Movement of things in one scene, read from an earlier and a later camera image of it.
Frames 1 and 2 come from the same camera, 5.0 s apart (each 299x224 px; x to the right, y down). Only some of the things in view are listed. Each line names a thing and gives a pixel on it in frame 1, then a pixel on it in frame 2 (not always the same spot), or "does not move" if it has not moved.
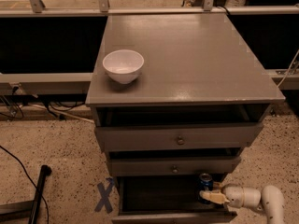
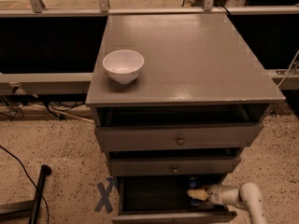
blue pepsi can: (206, 183) → (192, 184)
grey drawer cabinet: (177, 99) does not move
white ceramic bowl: (123, 65) does not move
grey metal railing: (34, 7) does not move
